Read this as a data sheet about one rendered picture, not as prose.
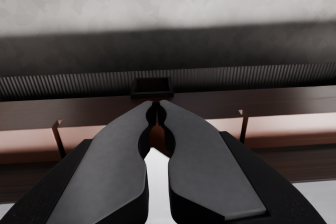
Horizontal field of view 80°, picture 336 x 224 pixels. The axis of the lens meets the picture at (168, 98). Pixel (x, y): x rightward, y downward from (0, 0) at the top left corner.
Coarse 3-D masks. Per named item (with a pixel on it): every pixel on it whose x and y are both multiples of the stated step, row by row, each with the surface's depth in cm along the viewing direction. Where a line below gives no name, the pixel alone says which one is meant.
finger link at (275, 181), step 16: (240, 144) 8; (240, 160) 8; (256, 160) 8; (256, 176) 7; (272, 176) 7; (256, 192) 6; (272, 192) 6; (288, 192) 6; (272, 208) 6; (288, 208) 6; (304, 208) 6
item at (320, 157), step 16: (320, 144) 22; (272, 160) 20; (288, 160) 20; (304, 160) 20; (320, 160) 20; (0, 176) 19; (16, 176) 19; (32, 176) 19; (288, 176) 18; (304, 176) 18; (320, 176) 18; (0, 192) 18; (16, 192) 18
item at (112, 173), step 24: (120, 120) 10; (144, 120) 10; (96, 144) 9; (120, 144) 8; (144, 144) 10; (96, 168) 7; (120, 168) 7; (144, 168) 7; (72, 192) 6; (96, 192) 6; (120, 192) 6; (144, 192) 7; (72, 216) 6; (96, 216) 6; (120, 216) 6; (144, 216) 7
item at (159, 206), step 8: (160, 176) 16; (152, 184) 17; (160, 184) 17; (152, 192) 17; (160, 192) 17; (152, 200) 18; (160, 200) 18; (168, 200) 18; (152, 208) 18; (160, 208) 18; (168, 208) 18; (152, 216) 19; (160, 216) 19; (168, 216) 19
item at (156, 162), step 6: (150, 150) 15; (156, 150) 15; (150, 156) 15; (156, 156) 15; (162, 156) 15; (150, 162) 16; (156, 162) 16; (162, 162) 16; (150, 168) 16; (156, 168) 16; (162, 168) 16; (150, 174) 16; (156, 174) 16; (162, 174) 16
